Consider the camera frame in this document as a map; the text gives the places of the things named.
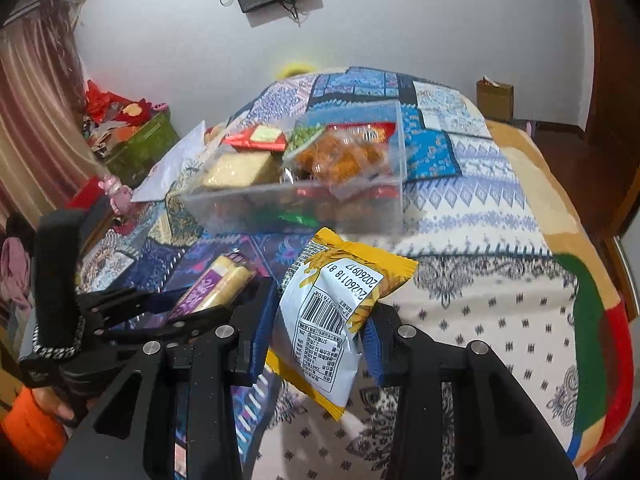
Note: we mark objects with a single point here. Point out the yellow white sunflower seed packet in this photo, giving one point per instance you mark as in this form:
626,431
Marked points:
327,296

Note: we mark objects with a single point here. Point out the person hand orange sleeve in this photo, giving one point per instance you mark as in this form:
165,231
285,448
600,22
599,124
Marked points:
51,404

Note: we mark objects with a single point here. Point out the purple egg roll pack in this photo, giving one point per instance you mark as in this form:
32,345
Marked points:
217,286

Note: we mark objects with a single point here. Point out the yellow curved headboard hoop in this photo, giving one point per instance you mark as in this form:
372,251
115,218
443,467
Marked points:
293,69

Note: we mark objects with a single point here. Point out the red stuffed decorations pile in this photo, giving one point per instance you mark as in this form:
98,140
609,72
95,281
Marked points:
106,111

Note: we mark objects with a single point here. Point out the red cracker snack packet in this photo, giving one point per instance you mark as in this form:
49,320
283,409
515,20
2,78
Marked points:
258,138

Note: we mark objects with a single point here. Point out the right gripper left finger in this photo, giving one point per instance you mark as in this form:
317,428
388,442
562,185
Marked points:
130,433

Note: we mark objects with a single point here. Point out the beige wafer block pack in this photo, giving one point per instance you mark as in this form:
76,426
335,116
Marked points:
242,169

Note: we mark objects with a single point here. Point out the clear plastic storage bin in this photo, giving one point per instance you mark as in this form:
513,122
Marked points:
361,206

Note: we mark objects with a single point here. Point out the green pea snack packet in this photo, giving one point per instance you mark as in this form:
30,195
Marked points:
300,138

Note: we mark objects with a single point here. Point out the patchwork patterned bedspread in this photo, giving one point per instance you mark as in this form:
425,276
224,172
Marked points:
502,257

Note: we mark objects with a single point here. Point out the pink piggy figurine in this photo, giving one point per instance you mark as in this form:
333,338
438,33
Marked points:
119,195

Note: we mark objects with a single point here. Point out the zip bag of cookies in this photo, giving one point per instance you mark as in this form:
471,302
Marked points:
274,219

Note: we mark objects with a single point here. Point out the white plastic bag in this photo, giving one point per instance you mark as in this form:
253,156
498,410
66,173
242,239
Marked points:
181,156

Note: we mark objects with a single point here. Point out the red striped curtain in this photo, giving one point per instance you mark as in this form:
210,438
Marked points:
45,160

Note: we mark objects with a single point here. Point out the red box on nightstand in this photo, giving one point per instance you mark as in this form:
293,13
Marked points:
87,196

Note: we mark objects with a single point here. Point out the red orange chip packet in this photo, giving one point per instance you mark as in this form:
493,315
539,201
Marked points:
363,132

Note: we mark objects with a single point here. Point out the green storage box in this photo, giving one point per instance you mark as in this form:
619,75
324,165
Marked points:
131,161

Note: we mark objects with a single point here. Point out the brown wooden door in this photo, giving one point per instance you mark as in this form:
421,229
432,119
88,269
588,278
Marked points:
614,107

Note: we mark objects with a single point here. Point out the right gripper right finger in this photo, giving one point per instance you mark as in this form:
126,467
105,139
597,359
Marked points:
498,431

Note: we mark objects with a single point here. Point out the brown cardboard box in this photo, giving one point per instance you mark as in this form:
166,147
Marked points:
495,100

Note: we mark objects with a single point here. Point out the orange fried snack bag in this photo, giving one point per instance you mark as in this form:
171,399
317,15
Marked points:
335,163

